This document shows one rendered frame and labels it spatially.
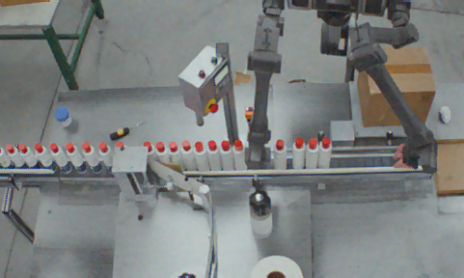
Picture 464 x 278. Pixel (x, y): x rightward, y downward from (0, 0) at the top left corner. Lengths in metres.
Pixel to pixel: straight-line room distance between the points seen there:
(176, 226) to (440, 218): 1.12
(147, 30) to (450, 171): 2.43
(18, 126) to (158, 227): 1.83
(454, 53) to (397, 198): 1.83
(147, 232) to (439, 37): 2.60
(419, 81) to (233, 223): 0.98
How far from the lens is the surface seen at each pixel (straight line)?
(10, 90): 4.37
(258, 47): 1.98
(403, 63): 2.70
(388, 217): 2.63
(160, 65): 4.12
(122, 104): 2.96
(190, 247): 2.52
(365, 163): 2.68
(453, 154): 2.84
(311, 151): 2.49
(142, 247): 2.55
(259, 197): 2.25
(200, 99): 2.21
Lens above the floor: 3.21
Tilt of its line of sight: 59 degrees down
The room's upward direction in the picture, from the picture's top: 8 degrees counter-clockwise
